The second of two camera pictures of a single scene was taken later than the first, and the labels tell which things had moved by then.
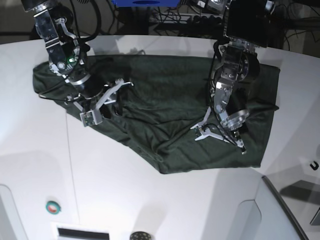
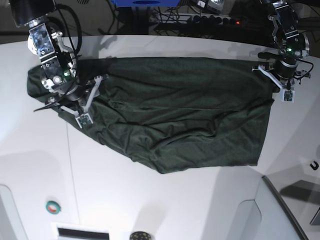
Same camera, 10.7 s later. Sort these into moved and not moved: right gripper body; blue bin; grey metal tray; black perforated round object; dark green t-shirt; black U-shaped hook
Moved: right gripper body; dark green t-shirt
Not moved: black U-shaped hook; grey metal tray; black perforated round object; blue bin
